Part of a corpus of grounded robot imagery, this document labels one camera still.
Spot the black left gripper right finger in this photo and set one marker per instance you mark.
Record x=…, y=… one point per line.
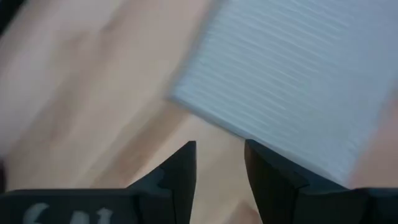
x=280, y=193

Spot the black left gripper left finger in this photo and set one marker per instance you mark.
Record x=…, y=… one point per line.
x=174, y=186

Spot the white waffle microfiber towel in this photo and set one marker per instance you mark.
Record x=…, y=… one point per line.
x=280, y=77

